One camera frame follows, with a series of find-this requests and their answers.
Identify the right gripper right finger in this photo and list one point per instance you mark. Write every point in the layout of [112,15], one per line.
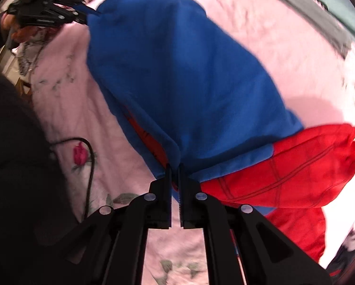
[242,246]

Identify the teal heart print quilt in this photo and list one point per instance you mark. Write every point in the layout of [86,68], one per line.
[333,19]

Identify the blue and red pants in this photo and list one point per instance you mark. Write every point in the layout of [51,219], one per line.
[185,93]

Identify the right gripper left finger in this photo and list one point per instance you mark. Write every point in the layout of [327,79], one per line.
[113,245]

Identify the person's left hand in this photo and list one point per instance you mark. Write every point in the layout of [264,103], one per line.
[9,26]

